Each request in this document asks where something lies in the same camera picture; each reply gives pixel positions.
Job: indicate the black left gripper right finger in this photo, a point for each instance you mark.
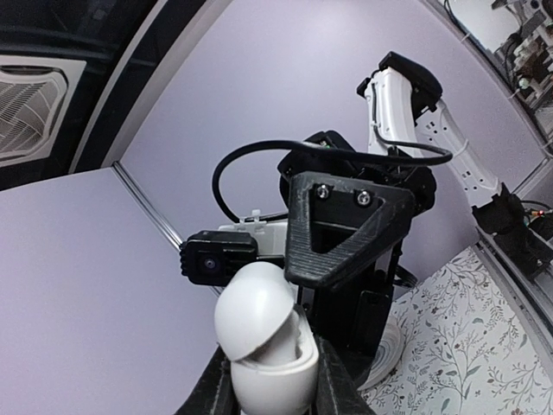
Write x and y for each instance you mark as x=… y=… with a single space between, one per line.
x=335 y=393

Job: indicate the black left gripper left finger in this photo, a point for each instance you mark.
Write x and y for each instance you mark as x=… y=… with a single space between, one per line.
x=213 y=393

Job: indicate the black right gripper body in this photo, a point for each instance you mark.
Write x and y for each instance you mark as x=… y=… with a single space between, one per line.
x=352 y=317

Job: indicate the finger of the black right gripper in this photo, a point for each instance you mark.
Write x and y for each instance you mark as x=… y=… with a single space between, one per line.
x=338 y=227

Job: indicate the white earbud case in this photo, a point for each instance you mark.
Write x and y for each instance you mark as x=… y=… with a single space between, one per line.
x=266 y=337

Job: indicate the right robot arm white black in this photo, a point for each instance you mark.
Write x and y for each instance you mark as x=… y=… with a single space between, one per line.
x=407 y=118

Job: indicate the ceiling air vent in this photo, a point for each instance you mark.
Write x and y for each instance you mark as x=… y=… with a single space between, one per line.
x=35 y=95

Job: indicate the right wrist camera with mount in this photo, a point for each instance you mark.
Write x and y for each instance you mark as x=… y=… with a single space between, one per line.
x=213 y=257

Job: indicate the metal front rail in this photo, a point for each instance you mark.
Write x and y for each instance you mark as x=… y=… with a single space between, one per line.
x=529 y=301

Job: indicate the left metal frame post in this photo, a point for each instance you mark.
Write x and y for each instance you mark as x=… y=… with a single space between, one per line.
x=158 y=220

